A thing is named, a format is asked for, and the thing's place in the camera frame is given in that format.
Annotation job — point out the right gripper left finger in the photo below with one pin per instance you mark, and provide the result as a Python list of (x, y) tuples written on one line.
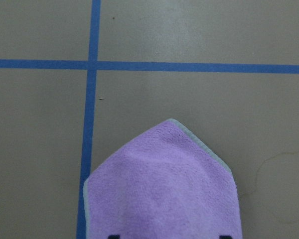
[(114, 237)]

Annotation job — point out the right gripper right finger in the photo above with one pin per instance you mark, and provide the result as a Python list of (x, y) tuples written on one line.
[(225, 237)]

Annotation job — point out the purple microfiber cloth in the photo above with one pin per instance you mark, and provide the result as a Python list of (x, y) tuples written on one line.
[(164, 184)]

